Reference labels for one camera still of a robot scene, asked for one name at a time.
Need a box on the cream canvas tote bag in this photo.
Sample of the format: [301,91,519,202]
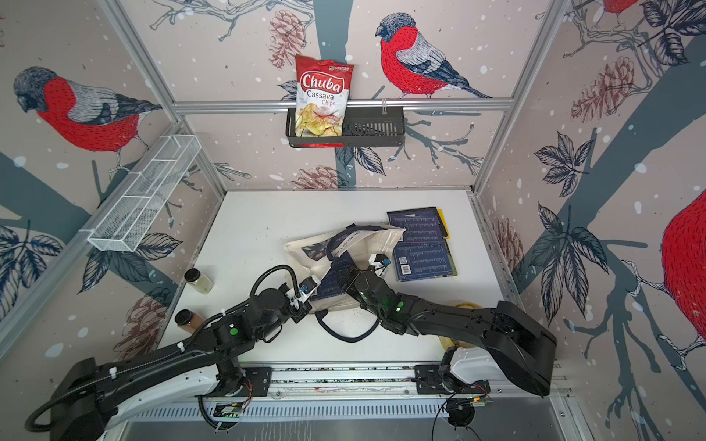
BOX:
[284,224,404,344]

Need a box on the navy thin Chinese book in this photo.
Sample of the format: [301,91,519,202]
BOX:
[393,239,458,282]

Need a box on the navy Chinese classics book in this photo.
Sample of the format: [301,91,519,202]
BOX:
[387,207,449,244]

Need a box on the navy Chinese poetry book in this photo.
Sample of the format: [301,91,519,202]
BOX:
[312,252,357,301]

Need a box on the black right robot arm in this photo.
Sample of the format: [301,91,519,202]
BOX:
[338,269,557,397]

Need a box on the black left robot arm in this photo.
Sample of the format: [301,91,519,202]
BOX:
[25,285,312,440]

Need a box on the red Chuba cassava chips bag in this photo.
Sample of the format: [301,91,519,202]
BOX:
[294,55,354,138]

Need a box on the clear spice jar black lid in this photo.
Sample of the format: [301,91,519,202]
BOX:
[184,268,214,295]

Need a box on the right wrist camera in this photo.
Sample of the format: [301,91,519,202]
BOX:
[369,254,391,269]

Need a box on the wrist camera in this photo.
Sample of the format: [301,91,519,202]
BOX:
[369,254,391,269]
[297,276,320,302]

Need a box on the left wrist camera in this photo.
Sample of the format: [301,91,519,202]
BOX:
[297,276,320,302]

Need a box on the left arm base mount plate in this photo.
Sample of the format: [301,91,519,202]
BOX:
[207,365,273,398]

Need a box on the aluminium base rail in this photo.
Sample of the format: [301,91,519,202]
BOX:
[112,359,575,402]

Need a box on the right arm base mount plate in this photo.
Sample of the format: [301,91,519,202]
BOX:
[414,364,490,395]

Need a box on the black wall basket shelf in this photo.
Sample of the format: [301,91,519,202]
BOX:
[285,107,406,148]

